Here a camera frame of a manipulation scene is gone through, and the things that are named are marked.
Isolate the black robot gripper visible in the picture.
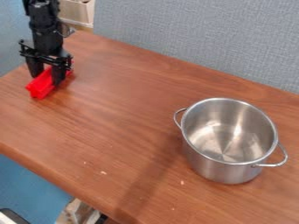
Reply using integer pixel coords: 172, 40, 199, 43
19, 0, 72, 86

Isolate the red rectangular block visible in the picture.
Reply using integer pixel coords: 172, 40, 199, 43
24, 66, 75, 100

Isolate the black and white object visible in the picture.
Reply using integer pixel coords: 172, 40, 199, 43
0, 208, 31, 224

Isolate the stainless steel pot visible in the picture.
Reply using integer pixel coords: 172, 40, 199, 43
172, 97, 288, 185

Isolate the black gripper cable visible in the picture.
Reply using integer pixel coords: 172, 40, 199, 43
56, 23, 77, 39

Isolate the wooden table leg frame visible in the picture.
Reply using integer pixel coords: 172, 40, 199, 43
55, 199, 100, 224

